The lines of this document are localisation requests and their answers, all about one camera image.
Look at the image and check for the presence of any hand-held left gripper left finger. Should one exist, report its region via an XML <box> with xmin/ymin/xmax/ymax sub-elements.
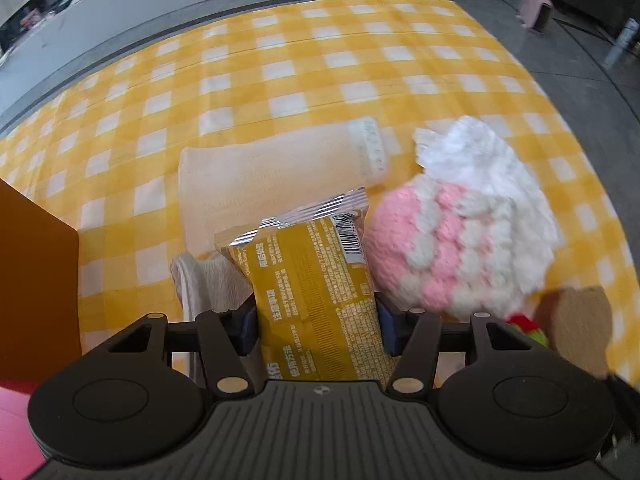
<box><xmin>97</xmin><ymin>296</ymin><xmax>261</xmax><ymax>397</ymax></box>

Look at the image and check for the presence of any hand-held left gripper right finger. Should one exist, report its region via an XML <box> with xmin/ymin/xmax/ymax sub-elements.
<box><xmin>376</xmin><ymin>296</ymin><xmax>547</xmax><ymax>397</ymax></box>

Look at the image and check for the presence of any yellow snack packet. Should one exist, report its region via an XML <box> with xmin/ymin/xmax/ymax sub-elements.
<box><xmin>214</xmin><ymin>187</ymin><xmax>388</xmax><ymax>385</ymax></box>

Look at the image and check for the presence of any beige gauze cloth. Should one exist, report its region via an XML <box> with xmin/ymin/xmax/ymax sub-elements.
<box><xmin>178</xmin><ymin>116</ymin><xmax>391</xmax><ymax>256</ymax></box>

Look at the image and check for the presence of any white fluffy cloth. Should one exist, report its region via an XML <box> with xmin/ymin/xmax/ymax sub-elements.
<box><xmin>412</xmin><ymin>115</ymin><xmax>562</xmax><ymax>293</ymax></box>

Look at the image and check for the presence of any white folded towel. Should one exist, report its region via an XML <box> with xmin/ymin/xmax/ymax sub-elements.
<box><xmin>170</xmin><ymin>252</ymin><xmax>257</xmax><ymax>377</ymax></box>

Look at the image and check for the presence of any pink and white knitted ball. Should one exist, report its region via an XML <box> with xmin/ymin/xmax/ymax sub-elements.
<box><xmin>362</xmin><ymin>180</ymin><xmax>532</xmax><ymax>321</ymax></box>

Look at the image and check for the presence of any red and green plush toy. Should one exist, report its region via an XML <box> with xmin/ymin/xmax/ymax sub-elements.
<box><xmin>505</xmin><ymin>312</ymin><xmax>549</xmax><ymax>350</ymax></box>

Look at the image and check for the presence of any brown toast plush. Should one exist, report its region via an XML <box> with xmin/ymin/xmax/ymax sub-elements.
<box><xmin>542</xmin><ymin>286</ymin><xmax>622</xmax><ymax>378</ymax></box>

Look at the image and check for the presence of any orange box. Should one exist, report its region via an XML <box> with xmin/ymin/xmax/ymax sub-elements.
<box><xmin>0</xmin><ymin>177</ymin><xmax>82</xmax><ymax>383</ymax></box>

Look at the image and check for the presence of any red flat item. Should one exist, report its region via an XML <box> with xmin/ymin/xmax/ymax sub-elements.
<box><xmin>0</xmin><ymin>380</ymin><xmax>47</xmax><ymax>480</ymax></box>

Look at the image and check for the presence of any yellow checkered tablecloth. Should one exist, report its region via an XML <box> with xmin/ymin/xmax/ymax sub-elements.
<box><xmin>0</xmin><ymin>0</ymin><xmax>637</xmax><ymax>392</ymax></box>

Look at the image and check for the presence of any pink space heater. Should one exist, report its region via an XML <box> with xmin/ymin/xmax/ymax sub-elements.
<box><xmin>517</xmin><ymin>0</ymin><xmax>557</xmax><ymax>34</ymax></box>

